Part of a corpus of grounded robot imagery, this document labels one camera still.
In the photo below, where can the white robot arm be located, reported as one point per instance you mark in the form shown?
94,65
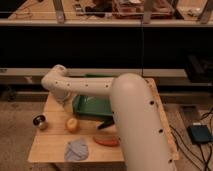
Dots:
137,120

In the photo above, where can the green plastic tray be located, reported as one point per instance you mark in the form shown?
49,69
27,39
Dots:
91,106

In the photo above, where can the yellow apple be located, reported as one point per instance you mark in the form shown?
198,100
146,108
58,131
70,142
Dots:
72,125

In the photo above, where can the orange carrot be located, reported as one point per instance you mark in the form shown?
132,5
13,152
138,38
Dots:
110,142

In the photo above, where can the wooden table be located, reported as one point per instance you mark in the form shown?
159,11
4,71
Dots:
49,145

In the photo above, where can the blue grey cloth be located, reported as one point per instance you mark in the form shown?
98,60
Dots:
76,150

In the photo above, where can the metal can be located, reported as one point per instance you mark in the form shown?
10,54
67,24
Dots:
40,122

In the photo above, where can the black foot pedal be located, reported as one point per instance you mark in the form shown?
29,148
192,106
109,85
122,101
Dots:
199,134

